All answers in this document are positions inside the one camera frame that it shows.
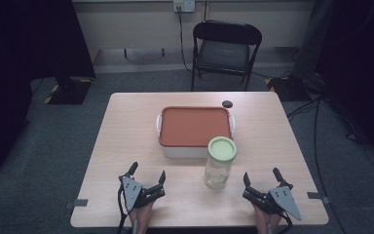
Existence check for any black floor cable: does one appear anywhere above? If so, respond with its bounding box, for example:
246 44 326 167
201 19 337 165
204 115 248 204
286 96 349 234

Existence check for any black striped stand base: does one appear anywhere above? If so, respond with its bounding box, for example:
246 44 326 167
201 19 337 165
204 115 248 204
43 76 94 106
264 75 311 102

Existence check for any white wall socket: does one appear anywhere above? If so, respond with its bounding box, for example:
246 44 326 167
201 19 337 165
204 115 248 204
172 0 196 14

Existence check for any person's left hand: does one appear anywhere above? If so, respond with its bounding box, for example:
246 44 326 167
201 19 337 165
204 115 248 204
128 202 156 234

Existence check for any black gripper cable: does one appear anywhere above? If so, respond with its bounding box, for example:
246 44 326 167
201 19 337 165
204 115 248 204
116 181 129 234
278 212 294 234

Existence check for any glass jar with green lid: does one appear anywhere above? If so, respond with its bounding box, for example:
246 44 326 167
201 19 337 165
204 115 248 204
204 136 238 190

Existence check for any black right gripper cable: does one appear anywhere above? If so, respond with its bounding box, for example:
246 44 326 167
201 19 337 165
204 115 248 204
278 212 294 234

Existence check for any black power cable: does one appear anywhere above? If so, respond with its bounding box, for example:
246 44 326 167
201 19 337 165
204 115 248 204
176 6 193 74

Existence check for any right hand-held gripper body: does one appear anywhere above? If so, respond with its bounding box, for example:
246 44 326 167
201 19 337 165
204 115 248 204
242 185 303 222

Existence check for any person's right hand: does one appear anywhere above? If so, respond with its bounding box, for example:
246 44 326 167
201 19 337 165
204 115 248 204
252 204 284 234

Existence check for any dark curtain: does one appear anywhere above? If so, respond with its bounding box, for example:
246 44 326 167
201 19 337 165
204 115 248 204
291 0 374 164
0 0 96 179

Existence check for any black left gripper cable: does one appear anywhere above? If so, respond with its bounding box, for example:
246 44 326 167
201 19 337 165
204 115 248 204
116 181 129 234

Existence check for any black folding chair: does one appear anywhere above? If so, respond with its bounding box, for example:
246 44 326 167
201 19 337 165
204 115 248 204
190 19 263 93

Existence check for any grey tape strip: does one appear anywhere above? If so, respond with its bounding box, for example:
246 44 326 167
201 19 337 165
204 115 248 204
64 198 90 210
306 191 331 205

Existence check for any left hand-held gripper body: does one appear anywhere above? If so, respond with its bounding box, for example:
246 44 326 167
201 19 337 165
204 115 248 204
118 175 167 213

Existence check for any white box with orange lid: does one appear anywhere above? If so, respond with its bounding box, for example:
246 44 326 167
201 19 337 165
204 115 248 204
156 105 237 160

